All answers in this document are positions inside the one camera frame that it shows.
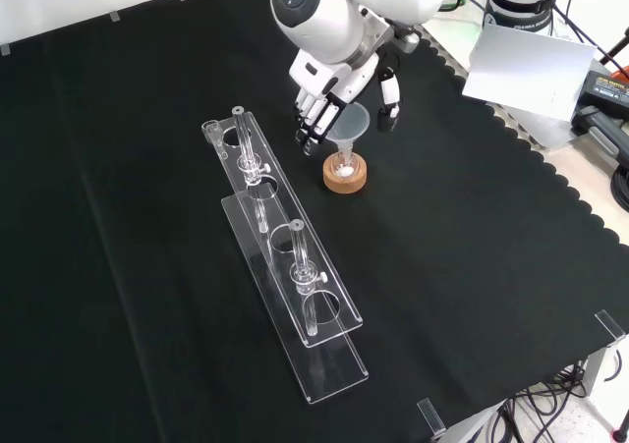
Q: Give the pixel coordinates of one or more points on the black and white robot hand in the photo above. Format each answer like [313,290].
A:
[319,77]

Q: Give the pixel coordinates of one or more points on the black power adapter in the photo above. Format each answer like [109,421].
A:
[607,89]

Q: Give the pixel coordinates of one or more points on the black tripod leg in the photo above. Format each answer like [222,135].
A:
[614,47]

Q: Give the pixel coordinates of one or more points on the pale board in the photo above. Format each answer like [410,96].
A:
[454,35]

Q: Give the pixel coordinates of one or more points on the clear funnel stand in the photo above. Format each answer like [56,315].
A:
[290,266]

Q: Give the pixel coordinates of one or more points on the black cloth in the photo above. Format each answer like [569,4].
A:
[123,217]

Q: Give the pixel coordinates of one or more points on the white paper card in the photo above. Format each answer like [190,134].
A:
[531,72]

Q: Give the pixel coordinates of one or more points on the translucent plastic funnel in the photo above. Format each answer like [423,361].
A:
[351,124]

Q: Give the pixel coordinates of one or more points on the clear cloth clamp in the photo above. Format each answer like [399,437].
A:
[431,417]
[611,326]

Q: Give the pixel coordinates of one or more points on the clear round-bottom flask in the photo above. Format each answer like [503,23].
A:
[345,169]

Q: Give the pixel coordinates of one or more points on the white table leg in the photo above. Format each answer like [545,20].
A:
[597,369]

